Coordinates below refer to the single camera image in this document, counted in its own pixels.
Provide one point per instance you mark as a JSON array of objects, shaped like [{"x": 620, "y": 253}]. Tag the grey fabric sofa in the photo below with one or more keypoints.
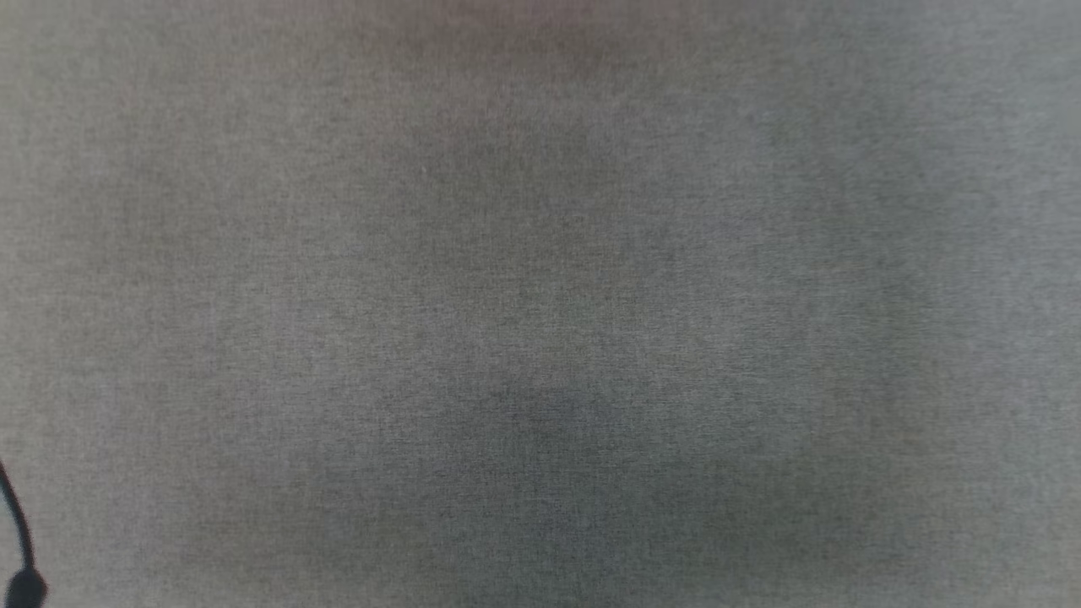
[{"x": 540, "y": 304}]

